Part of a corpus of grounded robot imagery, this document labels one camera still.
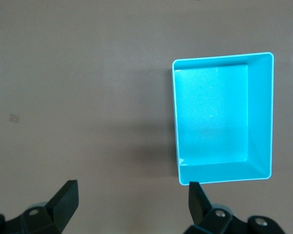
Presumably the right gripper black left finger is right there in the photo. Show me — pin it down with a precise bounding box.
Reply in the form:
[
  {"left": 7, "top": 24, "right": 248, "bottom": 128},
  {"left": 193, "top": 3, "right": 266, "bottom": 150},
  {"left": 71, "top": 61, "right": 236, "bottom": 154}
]
[{"left": 4, "top": 179, "right": 79, "bottom": 234}]

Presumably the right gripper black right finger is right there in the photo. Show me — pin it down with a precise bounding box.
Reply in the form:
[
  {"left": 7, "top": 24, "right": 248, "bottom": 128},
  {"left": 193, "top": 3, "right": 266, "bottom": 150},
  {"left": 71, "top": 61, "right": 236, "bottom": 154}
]
[{"left": 185, "top": 181, "right": 245, "bottom": 234}]

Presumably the blue plastic box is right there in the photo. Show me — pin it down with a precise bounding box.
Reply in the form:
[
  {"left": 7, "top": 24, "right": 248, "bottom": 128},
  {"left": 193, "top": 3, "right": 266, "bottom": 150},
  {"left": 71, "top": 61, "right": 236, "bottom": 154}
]
[{"left": 171, "top": 52, "right": 275, "bottom": 186}]

